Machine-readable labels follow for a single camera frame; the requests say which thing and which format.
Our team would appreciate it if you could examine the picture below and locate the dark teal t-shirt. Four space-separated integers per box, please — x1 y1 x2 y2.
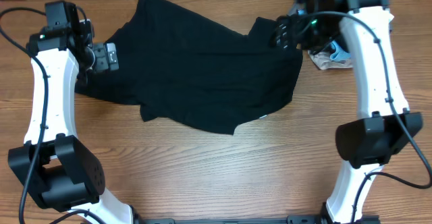
75 0 303 134

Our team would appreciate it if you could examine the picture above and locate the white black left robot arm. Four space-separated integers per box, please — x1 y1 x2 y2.
8 1 141 223

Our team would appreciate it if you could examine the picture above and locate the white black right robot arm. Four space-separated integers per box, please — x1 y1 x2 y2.
273 0 423 223

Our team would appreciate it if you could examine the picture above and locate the beige garment in pile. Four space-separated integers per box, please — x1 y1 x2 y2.
308 51 353 70

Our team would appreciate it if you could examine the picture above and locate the light blue garment in pile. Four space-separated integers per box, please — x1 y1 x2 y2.
329 41 351 62

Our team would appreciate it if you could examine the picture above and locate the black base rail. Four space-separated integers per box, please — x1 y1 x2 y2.
140 215 332 224

